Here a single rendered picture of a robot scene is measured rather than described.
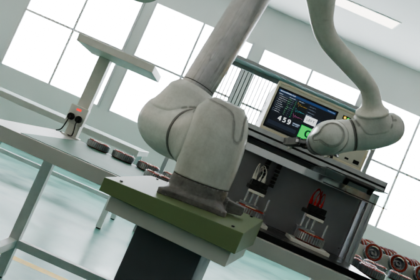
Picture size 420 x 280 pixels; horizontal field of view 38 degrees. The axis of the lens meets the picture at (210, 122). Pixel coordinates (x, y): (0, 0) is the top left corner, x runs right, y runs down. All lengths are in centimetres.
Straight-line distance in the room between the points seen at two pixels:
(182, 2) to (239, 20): 721
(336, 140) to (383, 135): 16
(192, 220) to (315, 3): 73
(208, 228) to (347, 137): 64
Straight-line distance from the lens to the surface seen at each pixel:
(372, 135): 190
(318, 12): 177
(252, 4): 178
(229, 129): 150
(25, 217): 306
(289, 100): 242
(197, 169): 150
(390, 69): 915
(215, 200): 152
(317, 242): 226
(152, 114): 169
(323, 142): 183
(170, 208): 141
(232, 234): 138
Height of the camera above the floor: 92
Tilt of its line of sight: 3 degrees up
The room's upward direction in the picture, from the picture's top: 24 degrees clockwise
